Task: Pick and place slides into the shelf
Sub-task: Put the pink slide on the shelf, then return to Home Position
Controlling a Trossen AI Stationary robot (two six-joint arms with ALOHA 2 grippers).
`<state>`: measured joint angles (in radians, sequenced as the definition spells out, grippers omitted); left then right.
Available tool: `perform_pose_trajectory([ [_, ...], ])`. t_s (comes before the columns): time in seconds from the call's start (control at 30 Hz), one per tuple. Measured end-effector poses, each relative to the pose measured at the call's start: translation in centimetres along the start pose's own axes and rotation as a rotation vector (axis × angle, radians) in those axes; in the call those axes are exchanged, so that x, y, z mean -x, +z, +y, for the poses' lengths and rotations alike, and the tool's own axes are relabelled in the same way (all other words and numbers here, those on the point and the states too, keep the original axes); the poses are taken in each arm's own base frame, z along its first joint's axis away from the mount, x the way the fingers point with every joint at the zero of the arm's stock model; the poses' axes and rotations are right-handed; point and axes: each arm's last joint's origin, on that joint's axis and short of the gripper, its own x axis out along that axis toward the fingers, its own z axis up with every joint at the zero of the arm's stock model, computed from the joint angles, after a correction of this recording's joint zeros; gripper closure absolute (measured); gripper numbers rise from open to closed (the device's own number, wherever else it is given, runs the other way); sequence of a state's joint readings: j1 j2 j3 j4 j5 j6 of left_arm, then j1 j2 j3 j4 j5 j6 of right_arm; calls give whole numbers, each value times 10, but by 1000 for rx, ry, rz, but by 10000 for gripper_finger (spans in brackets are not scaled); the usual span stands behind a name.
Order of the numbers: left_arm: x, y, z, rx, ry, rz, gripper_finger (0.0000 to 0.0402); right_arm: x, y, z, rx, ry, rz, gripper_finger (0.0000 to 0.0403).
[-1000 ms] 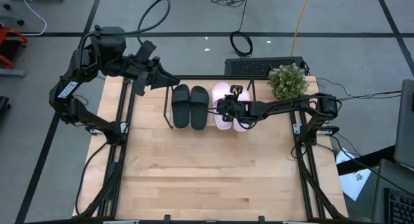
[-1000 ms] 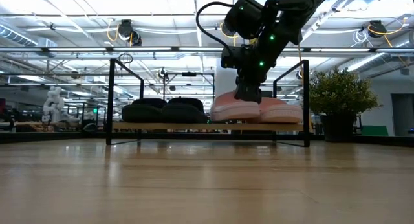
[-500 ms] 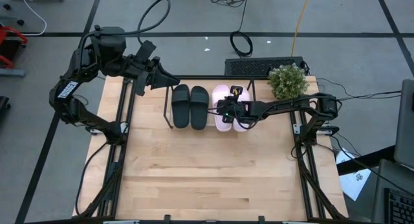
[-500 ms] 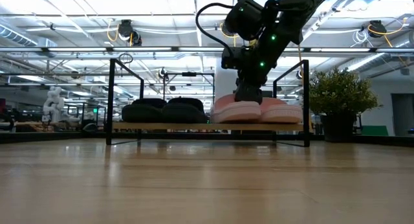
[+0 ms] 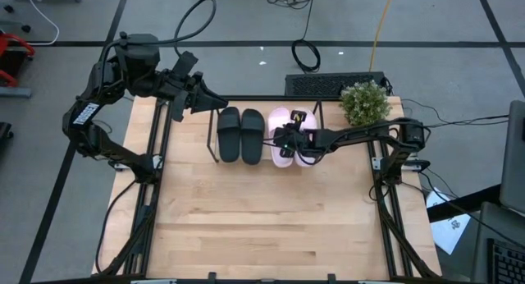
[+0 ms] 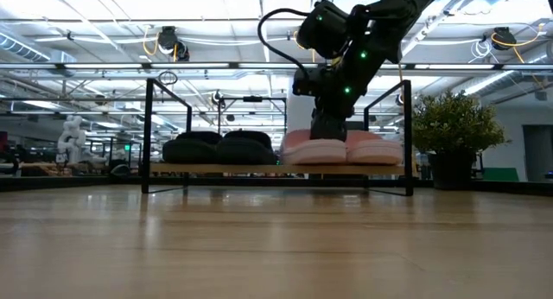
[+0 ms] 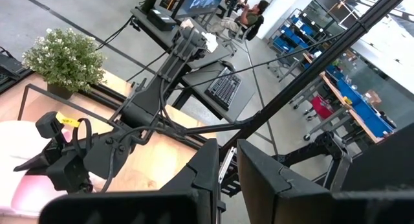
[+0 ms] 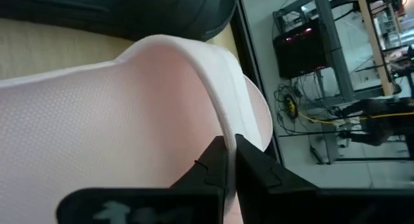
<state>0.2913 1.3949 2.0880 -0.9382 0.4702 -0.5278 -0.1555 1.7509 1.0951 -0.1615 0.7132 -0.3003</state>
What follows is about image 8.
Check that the wooden shelf with black frame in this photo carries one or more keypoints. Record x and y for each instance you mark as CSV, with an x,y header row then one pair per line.
x,y
48,49

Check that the pink slide sandal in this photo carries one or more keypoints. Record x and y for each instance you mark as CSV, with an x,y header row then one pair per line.
x,y
113,120

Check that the black aluminium rig frame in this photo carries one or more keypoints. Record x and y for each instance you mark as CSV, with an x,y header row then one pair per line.
x,y
246,46

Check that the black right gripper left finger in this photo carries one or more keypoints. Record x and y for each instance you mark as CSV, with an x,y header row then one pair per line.
x,y
194,201

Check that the black background equipment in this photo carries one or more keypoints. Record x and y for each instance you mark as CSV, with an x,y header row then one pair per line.
x,y
375,127

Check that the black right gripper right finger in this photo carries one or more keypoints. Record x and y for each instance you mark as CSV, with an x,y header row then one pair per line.
x,y
268,198

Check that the wooden desk edge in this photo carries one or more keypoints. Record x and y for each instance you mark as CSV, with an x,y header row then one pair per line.
x,y
372,39

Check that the grey metal desk beam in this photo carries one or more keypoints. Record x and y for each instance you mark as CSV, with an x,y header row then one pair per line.
x,y
333,39

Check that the black computer case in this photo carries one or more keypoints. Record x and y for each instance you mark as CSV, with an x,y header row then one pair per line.
x,y
297,52

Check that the black slide sandal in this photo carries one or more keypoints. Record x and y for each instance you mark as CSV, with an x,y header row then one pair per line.
x,y
129,10

